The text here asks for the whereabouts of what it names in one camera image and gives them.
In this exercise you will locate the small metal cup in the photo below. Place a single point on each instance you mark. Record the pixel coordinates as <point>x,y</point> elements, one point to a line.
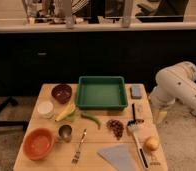
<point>65,133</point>

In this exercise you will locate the black marker pen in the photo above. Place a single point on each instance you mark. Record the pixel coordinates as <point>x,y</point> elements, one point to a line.
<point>133,112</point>

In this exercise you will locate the orange plastic bowl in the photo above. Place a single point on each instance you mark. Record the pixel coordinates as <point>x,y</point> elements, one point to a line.
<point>38,144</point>

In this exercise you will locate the blue sponge block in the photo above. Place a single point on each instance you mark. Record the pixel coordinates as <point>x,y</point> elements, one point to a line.
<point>135,91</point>

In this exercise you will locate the grey-blue folded cloth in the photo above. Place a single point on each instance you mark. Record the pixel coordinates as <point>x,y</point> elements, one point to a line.
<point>119,157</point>

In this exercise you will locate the white cloth-covered gripper body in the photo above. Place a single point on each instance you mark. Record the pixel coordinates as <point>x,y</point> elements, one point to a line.
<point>160,99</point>

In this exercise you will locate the translucent yellowish gripper finger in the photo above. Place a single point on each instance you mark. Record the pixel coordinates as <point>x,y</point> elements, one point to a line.
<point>159,116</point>

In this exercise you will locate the green plastic tray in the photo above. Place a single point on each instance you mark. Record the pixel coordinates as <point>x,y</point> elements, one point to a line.
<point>101,93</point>

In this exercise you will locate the bunch of dark grapes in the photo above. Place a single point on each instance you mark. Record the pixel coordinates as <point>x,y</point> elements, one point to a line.
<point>116,127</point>

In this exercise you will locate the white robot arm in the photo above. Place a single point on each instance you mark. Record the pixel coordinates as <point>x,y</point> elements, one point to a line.
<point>173,82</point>

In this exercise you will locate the green chili pepper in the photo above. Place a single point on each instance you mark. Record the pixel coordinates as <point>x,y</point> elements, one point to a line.
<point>92,118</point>

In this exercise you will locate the yellow-orange apple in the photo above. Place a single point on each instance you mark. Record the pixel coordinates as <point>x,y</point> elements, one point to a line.
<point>151,144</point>

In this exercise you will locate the white paper cup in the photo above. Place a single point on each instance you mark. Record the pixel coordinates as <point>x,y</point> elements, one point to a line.
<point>45,109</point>

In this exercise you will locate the dark red bowl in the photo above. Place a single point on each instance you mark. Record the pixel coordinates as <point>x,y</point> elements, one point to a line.
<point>62,93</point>

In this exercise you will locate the black office chair base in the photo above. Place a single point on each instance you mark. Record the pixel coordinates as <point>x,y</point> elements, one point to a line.
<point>5,121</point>

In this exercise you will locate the yellow corn cob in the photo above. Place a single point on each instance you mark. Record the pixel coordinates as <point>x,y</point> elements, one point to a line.
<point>67,111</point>

